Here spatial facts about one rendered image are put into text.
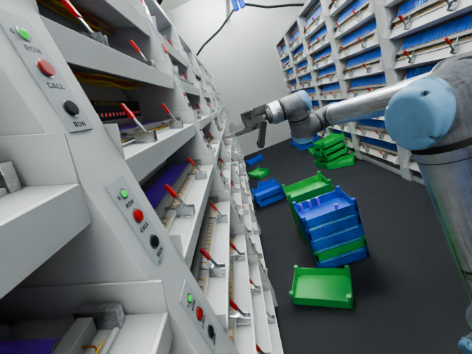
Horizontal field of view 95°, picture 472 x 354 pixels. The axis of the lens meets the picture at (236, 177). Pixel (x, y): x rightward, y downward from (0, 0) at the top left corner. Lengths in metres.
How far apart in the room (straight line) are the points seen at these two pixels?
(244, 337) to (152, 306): 0.44
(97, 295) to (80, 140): 0.18
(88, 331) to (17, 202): 0.16
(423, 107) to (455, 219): 0.23
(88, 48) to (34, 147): 0.22
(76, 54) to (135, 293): 0.34
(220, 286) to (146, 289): 0.31
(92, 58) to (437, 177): 0.64
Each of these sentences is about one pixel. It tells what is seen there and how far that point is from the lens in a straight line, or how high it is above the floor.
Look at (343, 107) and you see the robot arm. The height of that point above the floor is 0.92.
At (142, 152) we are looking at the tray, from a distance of 0.40.
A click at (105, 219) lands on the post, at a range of 0.27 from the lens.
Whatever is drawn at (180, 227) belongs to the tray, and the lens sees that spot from 0.49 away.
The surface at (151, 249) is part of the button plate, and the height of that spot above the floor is 0.96.
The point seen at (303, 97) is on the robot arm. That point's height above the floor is 1.00.
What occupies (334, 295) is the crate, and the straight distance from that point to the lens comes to 1.39.
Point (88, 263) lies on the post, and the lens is 0.32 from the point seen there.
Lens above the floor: 1.09
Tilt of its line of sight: 18 degrees down
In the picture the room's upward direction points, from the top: 23 degrees counter-clockwise
